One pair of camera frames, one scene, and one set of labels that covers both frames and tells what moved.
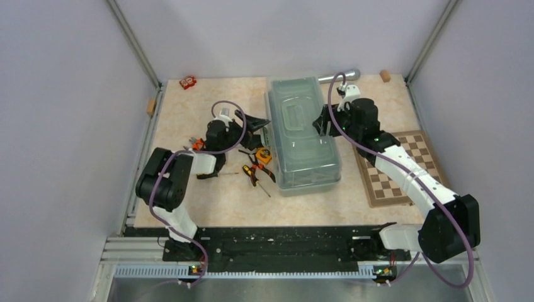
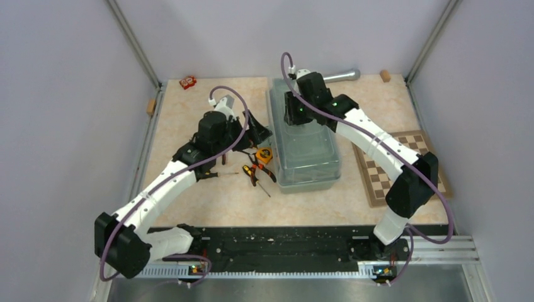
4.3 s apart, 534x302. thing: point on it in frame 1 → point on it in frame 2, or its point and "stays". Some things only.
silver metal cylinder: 352,75 stays
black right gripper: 321,124 → 291,117
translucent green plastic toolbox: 305,162 stays
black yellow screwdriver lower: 204,176 stays
